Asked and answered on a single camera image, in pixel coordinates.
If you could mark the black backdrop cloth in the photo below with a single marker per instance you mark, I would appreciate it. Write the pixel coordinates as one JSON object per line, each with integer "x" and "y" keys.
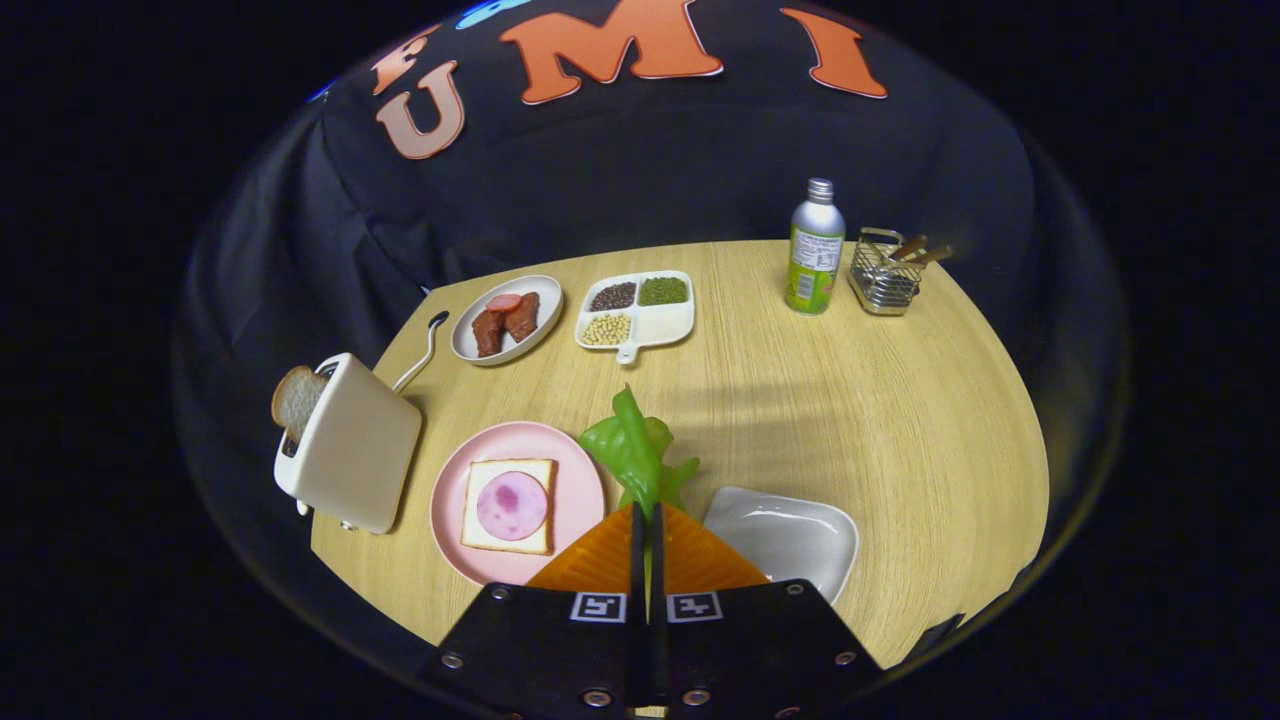
{"x": 650, "y": 160}

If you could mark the long brown meat piece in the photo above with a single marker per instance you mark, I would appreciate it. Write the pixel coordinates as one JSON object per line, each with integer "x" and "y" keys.
{"x": 488, "y": 334}

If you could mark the green label metal bottle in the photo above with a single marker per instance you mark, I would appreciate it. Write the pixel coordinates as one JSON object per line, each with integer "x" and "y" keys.
{"x": 815, "y": 260}

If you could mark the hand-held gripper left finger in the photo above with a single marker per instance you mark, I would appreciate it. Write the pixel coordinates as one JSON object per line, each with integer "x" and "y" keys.
{"x": 540, "y": 650}

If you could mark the green lettuce leaf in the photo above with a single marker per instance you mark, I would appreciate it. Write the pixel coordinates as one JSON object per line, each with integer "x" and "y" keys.
{"x": 630, "y": 450}

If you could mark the brown biscuit stick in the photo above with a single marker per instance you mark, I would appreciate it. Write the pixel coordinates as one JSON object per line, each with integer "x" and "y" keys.
{"x": 932, "y": 256}
{"x": 908, "y": 248}

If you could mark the toasted bread slice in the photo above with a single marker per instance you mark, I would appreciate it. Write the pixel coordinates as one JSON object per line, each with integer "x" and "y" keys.
{"x": 296, "y": 400}

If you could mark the white toaster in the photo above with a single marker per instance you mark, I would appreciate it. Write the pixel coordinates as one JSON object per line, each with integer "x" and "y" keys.
{"x": 355, "y": 450}

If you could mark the white bread slice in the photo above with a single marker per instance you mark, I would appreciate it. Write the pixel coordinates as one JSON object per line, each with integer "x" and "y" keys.
{"x": 480, "y": 530}

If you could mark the small white dish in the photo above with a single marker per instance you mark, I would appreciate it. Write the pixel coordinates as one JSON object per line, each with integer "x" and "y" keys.
{"x": 785, "y": 535}

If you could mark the round white plate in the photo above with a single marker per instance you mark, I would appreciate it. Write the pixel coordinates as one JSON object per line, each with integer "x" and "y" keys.
{"x": 545, "y": 300}

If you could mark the pile of yellow soybeans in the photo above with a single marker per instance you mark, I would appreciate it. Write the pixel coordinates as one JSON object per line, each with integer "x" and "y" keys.
{"x": 606, "y": 330}

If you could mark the red sausage slice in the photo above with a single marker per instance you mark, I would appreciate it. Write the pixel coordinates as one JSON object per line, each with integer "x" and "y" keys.
{"x": 503, "y": 302}

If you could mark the pink plate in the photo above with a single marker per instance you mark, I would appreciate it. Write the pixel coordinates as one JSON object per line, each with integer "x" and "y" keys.
{"x": 580, "y": 500}

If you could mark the pile of green beans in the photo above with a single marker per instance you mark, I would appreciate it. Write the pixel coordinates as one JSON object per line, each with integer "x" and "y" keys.
{"x": 663, "y": 291}

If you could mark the white divided dish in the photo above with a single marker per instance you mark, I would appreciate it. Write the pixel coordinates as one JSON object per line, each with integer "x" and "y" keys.
{"x": 665, "y": 322}

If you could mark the pile of dark beans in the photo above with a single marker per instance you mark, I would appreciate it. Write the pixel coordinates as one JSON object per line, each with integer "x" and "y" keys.
{"x": 613, "y": 296}

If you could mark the short brown meat piece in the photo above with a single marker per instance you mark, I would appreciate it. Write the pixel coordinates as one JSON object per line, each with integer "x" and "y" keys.
{"x": 522, "y": 318}

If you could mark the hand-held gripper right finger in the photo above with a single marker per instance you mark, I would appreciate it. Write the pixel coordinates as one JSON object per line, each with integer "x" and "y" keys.
{"x": 760, "y": 650}

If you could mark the pink ham slice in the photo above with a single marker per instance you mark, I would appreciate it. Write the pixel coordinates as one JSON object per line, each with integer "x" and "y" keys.
{"x": 512, "y": 506}

